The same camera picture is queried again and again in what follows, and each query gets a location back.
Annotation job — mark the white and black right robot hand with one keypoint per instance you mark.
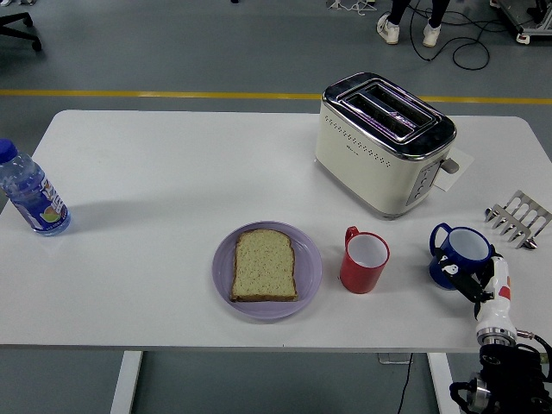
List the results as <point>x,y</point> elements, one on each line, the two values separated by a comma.
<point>496,310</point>

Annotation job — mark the blue enamel mug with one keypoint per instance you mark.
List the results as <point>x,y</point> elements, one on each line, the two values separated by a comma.
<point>459,256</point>

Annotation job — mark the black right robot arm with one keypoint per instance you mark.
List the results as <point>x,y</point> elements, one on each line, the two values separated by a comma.
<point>509,375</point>

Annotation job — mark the red enamel mug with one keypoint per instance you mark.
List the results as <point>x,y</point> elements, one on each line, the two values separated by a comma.
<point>360,278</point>

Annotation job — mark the white table leg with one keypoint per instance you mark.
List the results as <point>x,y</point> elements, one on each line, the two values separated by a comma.
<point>440,371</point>
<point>126,384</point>

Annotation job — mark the silver metal toast rack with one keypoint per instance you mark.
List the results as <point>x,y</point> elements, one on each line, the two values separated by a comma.
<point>528,215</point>

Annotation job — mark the white paper sheet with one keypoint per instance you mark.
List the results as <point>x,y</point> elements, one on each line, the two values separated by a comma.
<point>461,170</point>

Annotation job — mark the cream and chrome toaster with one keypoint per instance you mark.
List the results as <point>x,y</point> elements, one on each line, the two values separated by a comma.
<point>366,172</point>

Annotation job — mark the purple round plate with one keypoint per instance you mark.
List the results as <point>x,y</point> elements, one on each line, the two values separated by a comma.
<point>308,267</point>

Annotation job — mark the slice of toast bread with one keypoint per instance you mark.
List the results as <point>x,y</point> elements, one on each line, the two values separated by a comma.
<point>264,267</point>

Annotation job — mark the grey equipment cart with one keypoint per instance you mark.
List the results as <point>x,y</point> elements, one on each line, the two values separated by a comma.
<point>532,28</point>

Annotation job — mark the person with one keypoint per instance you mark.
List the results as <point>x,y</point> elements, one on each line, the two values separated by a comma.
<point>390,30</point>

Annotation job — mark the yellow floor tape line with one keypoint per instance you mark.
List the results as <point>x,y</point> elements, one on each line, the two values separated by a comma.
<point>172,93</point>

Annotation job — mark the clear bottle with blue cap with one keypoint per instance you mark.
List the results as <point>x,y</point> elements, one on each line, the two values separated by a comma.
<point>36,198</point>

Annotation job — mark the black office chair base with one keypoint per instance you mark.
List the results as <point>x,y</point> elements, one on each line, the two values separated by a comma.
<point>19,21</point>

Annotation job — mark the grey under-table bracket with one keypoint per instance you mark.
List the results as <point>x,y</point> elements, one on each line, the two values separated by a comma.
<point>390,359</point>

